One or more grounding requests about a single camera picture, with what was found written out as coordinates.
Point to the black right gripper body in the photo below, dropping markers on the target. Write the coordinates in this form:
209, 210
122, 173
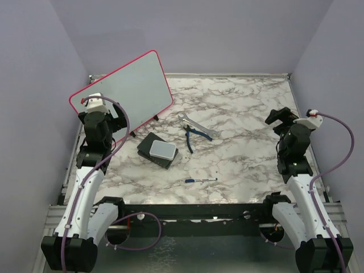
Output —
282, 129

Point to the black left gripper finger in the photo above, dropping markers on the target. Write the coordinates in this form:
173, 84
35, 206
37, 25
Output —
272, 117
285, 114

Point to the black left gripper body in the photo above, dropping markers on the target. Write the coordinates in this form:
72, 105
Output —
114, 124

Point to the pink framed whiteboard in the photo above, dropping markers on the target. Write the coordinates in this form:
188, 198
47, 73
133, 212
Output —
139, 86

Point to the blue whiteboard marker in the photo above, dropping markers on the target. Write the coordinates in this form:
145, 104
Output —
200, 180

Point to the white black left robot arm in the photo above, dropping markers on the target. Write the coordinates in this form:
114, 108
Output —
73, 247

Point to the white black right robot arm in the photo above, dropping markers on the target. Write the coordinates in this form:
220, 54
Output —
319, 246

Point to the silver open-end wrench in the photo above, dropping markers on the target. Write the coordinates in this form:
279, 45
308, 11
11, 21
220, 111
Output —
210, 133

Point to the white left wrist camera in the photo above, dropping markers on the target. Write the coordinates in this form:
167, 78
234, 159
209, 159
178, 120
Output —
95, 104

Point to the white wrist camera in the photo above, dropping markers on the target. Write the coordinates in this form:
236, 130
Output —
313, 120
95, 104

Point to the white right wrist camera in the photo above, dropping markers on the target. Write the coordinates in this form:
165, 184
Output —
313, 120

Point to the aluminium table edge frame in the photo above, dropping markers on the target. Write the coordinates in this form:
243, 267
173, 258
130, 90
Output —
242, 157

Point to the black front mounting rail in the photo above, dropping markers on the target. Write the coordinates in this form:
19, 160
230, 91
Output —
199, 220

